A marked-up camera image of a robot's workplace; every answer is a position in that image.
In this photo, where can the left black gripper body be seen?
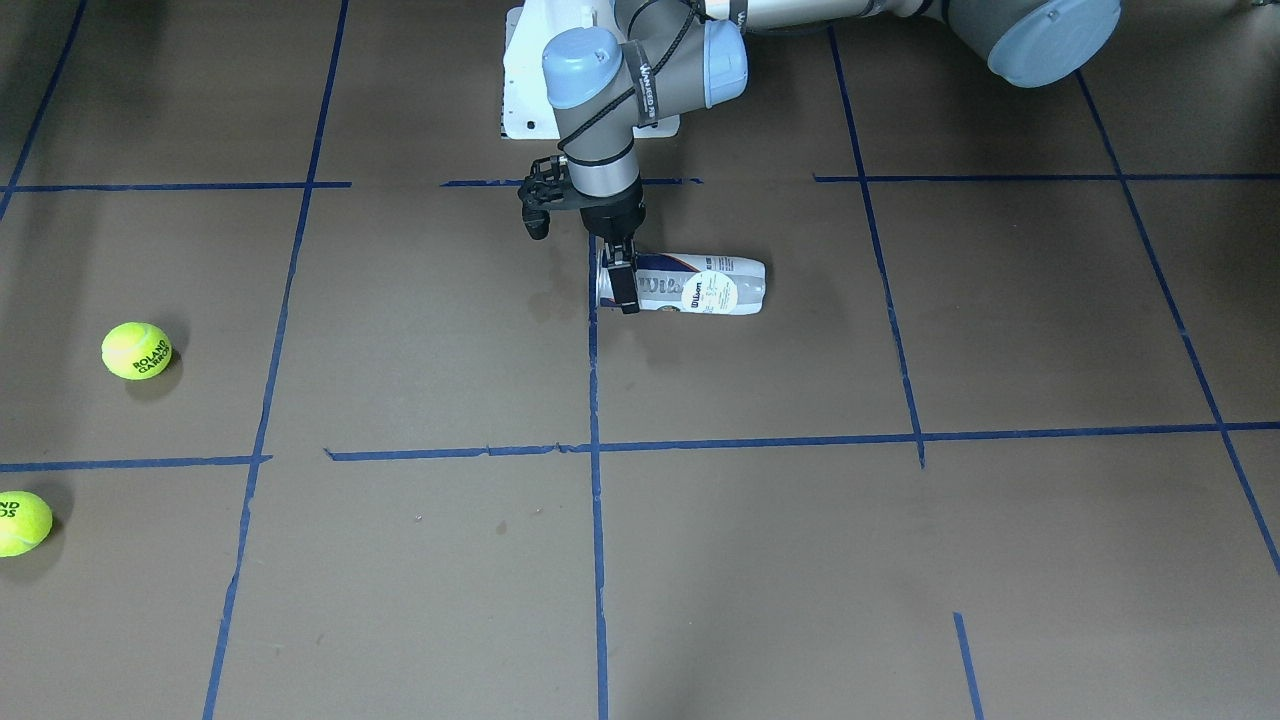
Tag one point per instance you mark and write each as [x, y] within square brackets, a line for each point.
[612, 219]

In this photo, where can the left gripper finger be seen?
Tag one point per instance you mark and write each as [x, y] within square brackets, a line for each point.
[618, 286]

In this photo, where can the clear tennis ball can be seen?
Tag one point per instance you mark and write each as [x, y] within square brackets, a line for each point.
[699, 283]

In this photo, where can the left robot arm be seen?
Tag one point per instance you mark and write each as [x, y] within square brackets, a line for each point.
[667, 58]

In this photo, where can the tennis ball near edge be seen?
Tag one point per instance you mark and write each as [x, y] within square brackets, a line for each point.
[136, 351]

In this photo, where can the tennis ball inner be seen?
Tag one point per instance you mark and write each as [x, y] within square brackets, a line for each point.
[26, 521]

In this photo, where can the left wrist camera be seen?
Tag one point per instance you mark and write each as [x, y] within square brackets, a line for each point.
[544, 190]

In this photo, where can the white mounting post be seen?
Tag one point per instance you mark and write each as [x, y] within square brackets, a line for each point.
[537, 75]

